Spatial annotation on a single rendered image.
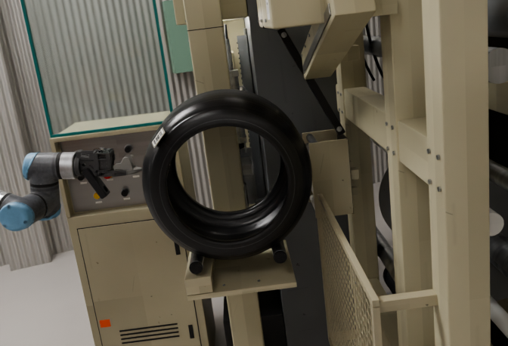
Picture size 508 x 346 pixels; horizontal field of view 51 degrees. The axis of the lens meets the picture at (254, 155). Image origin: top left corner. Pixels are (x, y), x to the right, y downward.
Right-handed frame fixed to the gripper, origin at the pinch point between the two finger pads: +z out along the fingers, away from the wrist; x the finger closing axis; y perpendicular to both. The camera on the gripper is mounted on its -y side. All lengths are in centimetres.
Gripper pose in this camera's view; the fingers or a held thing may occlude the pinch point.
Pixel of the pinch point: (138, 171)
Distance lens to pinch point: 181.4
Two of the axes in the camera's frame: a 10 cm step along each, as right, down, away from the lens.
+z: 10.0, -0.1, 0.4
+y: 0.0, -9.7, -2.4
